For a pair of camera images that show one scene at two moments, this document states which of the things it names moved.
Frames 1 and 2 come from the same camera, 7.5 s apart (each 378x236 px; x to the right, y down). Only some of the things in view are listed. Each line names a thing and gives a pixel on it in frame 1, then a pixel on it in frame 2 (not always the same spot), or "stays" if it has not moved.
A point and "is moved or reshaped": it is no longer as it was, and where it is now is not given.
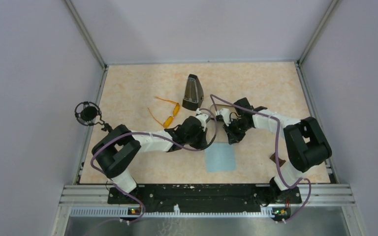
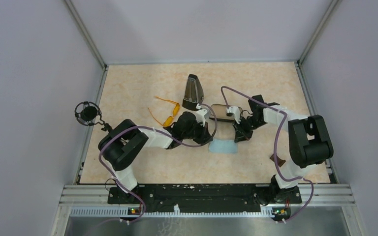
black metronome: (194, 96) stays
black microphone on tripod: (89, 113) stays
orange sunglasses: (170, 119) stays
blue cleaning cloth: (220, 156) is moved or reshaped
